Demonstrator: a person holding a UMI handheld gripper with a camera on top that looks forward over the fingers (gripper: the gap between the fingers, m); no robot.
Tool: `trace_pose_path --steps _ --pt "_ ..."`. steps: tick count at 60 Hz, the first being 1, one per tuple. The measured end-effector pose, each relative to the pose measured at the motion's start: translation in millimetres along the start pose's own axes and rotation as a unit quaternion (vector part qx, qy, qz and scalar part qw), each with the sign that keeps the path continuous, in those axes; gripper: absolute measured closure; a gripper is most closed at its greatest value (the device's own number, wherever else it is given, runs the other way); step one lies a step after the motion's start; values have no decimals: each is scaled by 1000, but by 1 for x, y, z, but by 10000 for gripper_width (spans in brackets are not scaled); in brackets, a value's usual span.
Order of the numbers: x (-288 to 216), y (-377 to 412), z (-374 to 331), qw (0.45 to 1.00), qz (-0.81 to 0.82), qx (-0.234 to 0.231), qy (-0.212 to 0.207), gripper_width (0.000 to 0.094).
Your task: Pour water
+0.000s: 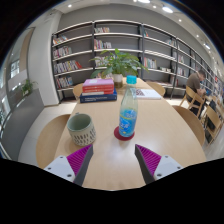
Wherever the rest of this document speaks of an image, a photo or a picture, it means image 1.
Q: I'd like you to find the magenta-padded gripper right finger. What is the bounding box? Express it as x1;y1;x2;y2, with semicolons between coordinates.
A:
134;143;184;185

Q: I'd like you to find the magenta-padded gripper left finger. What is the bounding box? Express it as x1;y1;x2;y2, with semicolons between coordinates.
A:
43;143;94;187

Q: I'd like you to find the clear bottle with blue cap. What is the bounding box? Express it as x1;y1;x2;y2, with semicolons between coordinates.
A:
118;75;139;138

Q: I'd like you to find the grey-green patterned mug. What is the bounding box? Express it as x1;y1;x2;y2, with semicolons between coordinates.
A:
66;112;97;147

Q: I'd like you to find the flat round red coaster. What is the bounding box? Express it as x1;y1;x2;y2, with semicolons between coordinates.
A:
113;125;136;142

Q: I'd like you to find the group of wooden slat chairs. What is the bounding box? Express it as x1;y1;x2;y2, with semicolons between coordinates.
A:
179;85;224;144

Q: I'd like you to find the white book with patterned cover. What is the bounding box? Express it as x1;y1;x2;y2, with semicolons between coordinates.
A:
134;88;163;100

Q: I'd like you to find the dark blue thick book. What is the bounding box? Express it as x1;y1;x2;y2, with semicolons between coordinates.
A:
79;89;118;104

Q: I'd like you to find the small leafy floor plant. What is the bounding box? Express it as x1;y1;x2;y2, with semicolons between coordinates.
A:
20;79;36;97

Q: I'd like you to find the red book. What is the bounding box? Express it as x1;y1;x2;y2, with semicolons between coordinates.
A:
82;84;115;95

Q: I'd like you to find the person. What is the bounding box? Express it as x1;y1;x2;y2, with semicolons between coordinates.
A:
185;69;208;101

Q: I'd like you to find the pink-covered book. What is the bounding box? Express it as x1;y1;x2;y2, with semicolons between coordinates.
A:
82;78;115;88

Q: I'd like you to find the potted green plant, white pot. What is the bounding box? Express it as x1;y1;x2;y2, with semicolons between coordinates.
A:
90;48;149;89

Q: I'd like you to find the grey bookshelf unit with books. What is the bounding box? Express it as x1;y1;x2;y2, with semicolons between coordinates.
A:
51;19;221;101

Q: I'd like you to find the group of ceiling lights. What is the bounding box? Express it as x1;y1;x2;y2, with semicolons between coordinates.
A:
66;0;214;51

